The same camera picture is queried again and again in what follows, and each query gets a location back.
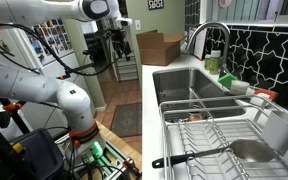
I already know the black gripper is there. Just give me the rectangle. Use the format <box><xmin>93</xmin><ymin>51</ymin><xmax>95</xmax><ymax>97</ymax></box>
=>
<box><xmin>109</xmin><ymin>28</ymin><xmax>132</xmax><ymax>58</ymax></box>

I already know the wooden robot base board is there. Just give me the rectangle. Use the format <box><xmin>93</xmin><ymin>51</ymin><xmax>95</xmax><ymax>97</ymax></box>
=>
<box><xmin>55</xmin><ymin>119</ymin><xmax>143</xmax><ymax>180</ymax></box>

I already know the stainless steel sink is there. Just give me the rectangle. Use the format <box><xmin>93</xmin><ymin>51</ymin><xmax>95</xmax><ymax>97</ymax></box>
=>
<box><xmin>152</xmin><ymin>66</ymin><xmax>248</xmax><ymax>123</ymax></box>

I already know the brown cardboard box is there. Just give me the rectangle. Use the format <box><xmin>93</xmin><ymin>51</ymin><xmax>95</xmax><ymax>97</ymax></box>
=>
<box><xmin>136</xmin><ymin>29</ymin><xmax>184</xmax><ymax>67</ymax></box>

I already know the photo collage on refrigerator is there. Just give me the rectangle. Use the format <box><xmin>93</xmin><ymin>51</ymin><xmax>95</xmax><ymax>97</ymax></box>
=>
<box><xmin>27</xmin><ymin>18</ymin><xmax>74</xmax><ymax>65</ymax></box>

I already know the white refrigerator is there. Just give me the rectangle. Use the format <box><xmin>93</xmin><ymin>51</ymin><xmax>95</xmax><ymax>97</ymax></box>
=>
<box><xmin>0</xmin><ymin>18</ymin><xmax>97</xmax><ymax>141</ymax></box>

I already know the dark floor mat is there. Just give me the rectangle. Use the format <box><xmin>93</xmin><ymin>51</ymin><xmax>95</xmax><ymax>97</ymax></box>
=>
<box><xmin>109</xmin><ymin>102</ymin><xmax>143</xmax><ymax>139</ymax></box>

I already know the short green soap bottle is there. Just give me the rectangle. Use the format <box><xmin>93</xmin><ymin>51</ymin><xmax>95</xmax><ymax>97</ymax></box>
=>
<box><xmin>204</xmin><ymin>53</ymin><xmax>212</xmax><ymax>71</ymax></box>

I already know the tall green soap bottle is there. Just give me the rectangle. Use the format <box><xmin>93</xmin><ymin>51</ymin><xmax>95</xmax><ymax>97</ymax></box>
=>
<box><xmin>209</xmin><ymin>49</ymin><xmax>222</xmax><ymax>76</ymax></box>

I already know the brushed steel gooseneck faucet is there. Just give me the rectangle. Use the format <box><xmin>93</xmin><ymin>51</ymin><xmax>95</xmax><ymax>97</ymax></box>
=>
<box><xmin>185</xmin><ymin>21</ymin><xmax>232</xmax><ymax>78</ymax></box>

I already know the green connector block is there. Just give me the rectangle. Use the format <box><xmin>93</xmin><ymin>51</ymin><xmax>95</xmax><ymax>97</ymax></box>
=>
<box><xmin>89</xmin><ymin>141</ymin><xmax>104</xmax><ymax>159</ymax></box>

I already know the green sponge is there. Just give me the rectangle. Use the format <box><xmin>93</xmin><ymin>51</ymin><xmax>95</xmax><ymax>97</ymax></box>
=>
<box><xmin>217</xmin><ymin>73</ymin><xmax>238</xmax><ymax>90</ymax></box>

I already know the white sponge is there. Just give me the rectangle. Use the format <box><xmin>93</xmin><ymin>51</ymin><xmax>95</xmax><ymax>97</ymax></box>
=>
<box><xmin>229</xmin><ymin>79</ymin><xmax>251</xmax><ymax>96</ymax></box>

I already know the kitchen window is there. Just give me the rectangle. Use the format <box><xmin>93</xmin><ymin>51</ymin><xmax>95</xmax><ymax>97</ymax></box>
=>
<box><xmin>200</xmin><ymin>0</ymin><xmax>288</xmax><ymax>27</ymax></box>

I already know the black plastic bin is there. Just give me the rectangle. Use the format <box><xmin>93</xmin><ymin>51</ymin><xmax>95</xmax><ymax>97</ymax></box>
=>
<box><xmin>3</xmin><ymin>128</ymin><xmax>66</xmax><ymax>180</ymax></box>

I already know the yellow tool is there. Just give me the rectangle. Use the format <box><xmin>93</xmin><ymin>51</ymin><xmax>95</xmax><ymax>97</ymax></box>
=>
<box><xmin>0</xmin><ymin>142</ymin><xmax>26</xmax><ymax>162</ymax></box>

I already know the red and white brush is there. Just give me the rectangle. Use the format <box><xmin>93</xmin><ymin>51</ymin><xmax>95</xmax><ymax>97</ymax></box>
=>
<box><xmin>249</xmin><ymin>88</ymin><xmax>279</xmax><ymax>108</ymax></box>

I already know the grey utensil holder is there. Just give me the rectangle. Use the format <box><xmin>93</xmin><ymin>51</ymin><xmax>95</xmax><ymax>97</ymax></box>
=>
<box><xmin>261</xmin><ymin>109</ymin><xmax>288</xmax><ymax>179</ymax></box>

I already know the white wall switch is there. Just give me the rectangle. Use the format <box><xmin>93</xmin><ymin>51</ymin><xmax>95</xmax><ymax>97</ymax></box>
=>
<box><xmin>134</xmin><ymin>19</ymin><xmax>142</xmax><ymax>32</ymax></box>

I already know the black white patterned wall art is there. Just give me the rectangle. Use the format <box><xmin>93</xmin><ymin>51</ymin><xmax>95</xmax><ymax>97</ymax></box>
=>
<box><xmin>147</xmin><ymin>0</ymin><xmax>165</xmax><ymax>11</ymax></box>

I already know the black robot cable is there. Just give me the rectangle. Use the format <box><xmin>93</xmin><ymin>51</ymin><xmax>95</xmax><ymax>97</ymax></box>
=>
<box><xmin>0</xmin><ymin>22</ymin><xmax>127</xmax><ymax>78</ymax></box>

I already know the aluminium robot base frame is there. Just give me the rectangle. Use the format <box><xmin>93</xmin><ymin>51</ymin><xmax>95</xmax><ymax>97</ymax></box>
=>
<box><xmin>55</xmin><ymin>133</ymin><xmax>142</xmax><ymax>180</ymax></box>

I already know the metal wire dish rack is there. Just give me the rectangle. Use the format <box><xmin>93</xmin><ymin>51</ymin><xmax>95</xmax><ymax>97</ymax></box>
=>
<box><xmin>158</xmin><ymin>94</ymin><xmax>288</xmax><ymax>180</ymax></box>

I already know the steel ladle black handle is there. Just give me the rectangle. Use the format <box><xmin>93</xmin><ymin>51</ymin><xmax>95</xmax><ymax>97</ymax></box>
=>
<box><xmin>151</xmin><ymin>138</ymin><xmax>277</xmax><ymax>169</ymax></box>

